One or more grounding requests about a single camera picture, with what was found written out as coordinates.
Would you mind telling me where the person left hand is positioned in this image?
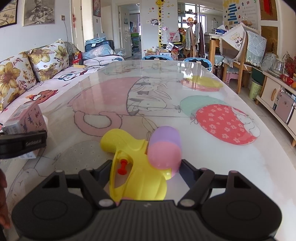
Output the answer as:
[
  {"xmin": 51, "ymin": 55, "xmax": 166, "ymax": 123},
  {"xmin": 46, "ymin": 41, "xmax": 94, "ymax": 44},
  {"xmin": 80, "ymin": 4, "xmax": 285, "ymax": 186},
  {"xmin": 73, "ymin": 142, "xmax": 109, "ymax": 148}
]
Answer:
[{"xmin": 0, "ymin": 170, "xmax": 11, "ymax": 229}]

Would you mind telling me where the floral pillow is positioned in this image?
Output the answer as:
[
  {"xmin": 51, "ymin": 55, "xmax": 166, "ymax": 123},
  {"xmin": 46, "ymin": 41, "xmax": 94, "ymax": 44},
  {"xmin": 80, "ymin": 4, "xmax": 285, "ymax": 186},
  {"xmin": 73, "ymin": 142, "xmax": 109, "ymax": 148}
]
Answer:
[
  {"xmin": 0, "ymin": 52, "xmax": 37, "ymax": 111},
  {"xmin": 28, "ymin": 39, "xmax": 69, "ymax": 81}
]

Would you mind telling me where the yellow pink water gun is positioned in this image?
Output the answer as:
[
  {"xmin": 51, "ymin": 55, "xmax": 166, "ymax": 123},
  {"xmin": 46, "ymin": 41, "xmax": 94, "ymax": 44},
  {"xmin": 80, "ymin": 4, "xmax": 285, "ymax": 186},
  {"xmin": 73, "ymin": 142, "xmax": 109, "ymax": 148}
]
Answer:
[{"xmin": 100, "ymin": 126, "xmax": 182, "ymax": 202}]

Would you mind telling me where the cartoon print sofa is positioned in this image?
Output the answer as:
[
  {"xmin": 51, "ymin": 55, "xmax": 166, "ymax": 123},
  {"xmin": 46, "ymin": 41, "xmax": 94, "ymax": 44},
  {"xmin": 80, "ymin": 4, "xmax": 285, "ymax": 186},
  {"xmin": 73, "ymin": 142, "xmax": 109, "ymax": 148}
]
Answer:
[{"xmin": 1, "ymin": 42, "xmax": 124, "ymax": 125}]

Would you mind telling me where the floral pillow far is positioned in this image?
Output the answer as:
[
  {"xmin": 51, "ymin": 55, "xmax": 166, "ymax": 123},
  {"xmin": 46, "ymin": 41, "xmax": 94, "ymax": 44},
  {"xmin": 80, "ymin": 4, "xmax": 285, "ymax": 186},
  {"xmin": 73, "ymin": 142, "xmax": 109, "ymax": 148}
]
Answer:
[{"xmin": 28, "ymin": 39, "xmax": 69, "ymax": 81}]

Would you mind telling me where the white pink tall box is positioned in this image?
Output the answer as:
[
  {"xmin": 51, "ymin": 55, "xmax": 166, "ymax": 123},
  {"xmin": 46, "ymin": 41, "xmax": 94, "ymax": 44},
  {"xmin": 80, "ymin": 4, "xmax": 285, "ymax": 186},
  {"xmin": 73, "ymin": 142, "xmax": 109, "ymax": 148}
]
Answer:
[{"xmin": 1, "ymin": 102, "xmax": 47, "ymax": 159}]

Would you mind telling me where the giraffe height sticker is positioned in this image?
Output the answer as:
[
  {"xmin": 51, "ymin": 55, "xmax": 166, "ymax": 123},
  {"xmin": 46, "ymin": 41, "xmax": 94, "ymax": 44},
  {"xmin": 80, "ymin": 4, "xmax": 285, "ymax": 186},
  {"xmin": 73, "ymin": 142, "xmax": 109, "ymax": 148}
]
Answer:
[{"xmin": 156, "ymin": 0, "xmax": 165, "ymax": 47}]

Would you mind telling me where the wooden chair with cover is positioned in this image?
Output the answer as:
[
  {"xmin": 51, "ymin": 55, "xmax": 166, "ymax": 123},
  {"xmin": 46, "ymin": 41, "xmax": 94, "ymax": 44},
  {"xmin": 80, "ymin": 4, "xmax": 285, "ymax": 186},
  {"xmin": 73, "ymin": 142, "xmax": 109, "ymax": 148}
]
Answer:
[{"xmin": 219, "ymin": 23, "xmax": 267, "ymax": 94}]

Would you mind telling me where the red snack box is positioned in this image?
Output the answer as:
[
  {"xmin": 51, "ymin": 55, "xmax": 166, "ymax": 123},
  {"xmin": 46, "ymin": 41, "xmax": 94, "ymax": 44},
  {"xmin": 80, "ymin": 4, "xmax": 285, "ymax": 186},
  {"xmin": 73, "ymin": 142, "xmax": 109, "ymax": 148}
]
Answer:
[{"xmin": 72, "ymin": 51, "xmax": 84, "ymax": 65}]

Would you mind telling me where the floral pillow middle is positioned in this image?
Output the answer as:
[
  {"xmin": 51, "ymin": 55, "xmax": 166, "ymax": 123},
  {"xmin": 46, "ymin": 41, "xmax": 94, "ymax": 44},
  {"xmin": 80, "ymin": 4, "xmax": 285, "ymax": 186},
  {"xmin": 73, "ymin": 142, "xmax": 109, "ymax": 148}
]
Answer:
[{"xmin": 0, "ymin": 52, "xmax": 37, "ymax": 111}]

